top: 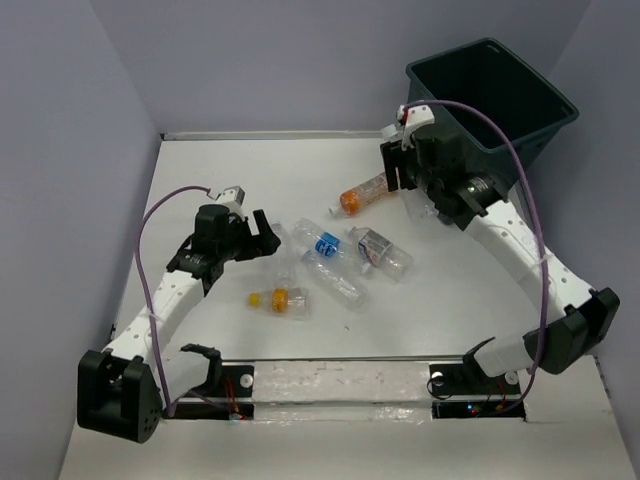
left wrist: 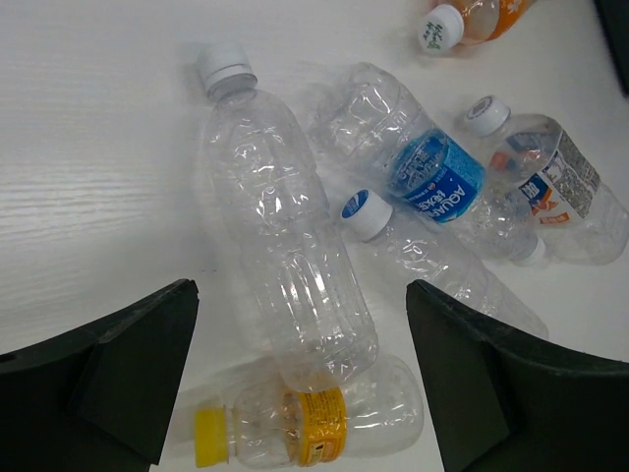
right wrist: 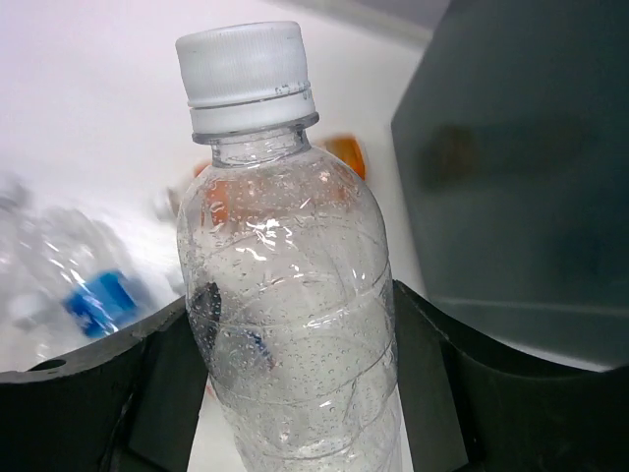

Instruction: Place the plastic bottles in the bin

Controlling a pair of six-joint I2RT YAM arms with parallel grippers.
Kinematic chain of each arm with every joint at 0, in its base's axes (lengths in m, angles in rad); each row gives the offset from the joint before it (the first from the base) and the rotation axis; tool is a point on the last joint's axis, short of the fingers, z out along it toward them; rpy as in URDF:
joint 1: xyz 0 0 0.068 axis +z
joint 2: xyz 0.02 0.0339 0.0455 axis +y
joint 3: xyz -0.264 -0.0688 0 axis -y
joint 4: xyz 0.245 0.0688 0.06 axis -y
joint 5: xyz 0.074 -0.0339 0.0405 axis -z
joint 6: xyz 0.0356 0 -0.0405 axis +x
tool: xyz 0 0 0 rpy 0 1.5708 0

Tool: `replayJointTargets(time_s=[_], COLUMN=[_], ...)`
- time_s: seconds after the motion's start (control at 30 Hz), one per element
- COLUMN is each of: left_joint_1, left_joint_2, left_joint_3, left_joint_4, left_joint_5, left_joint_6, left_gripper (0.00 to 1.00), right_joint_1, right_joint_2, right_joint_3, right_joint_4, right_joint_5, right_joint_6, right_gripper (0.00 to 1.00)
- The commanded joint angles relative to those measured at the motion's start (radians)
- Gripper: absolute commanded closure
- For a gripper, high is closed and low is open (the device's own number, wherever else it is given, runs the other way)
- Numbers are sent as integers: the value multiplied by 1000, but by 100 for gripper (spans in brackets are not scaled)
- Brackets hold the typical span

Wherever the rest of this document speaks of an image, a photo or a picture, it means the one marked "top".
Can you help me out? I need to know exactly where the Pocari Sweat labelled bottle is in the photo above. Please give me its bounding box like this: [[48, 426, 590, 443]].
[[347, 227, 414, 282]]

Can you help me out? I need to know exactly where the clear bottle blue label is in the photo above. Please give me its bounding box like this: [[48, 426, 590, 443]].
[[291, 218, 372, 276]]

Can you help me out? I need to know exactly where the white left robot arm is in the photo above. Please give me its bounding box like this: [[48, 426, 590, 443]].
[[76, 202, 281, 444]]

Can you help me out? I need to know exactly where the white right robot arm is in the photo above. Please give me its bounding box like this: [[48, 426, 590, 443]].
[[381, 123, 620, 392]]

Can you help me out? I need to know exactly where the small bottle yellow cap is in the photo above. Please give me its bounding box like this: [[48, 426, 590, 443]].
[[247, 287, 311, 318]]

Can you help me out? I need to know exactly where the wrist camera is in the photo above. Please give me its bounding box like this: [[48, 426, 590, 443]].
[[208, 186, 245, 218], [397, 104, 435, 150]]

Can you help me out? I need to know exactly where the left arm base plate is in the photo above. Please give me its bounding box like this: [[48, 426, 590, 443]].
[[164, 363, 255, 422]]

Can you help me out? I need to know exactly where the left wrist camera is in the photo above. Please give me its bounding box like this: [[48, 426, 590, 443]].
[[208, 186, 245, 218]]

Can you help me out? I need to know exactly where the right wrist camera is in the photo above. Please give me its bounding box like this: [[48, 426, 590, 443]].
[[397, 104, 435, 150]]

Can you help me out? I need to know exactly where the clear ribbed bottle white cap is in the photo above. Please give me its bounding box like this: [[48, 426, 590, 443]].
[[298, 248, 367, 309]]

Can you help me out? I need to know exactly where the orange label bottle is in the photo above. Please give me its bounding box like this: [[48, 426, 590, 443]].
[[328, 173, 393, 217]]

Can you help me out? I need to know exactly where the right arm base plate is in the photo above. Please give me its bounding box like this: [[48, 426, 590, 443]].
[[426, 363, 526, 420]]

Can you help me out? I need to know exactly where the large clear bottle white cap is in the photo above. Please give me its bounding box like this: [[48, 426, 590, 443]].
[[381, 124, 437, 224]]

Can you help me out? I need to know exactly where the dark green plastic bin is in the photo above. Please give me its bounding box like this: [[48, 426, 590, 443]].
[[406, 38, 579, 185]]

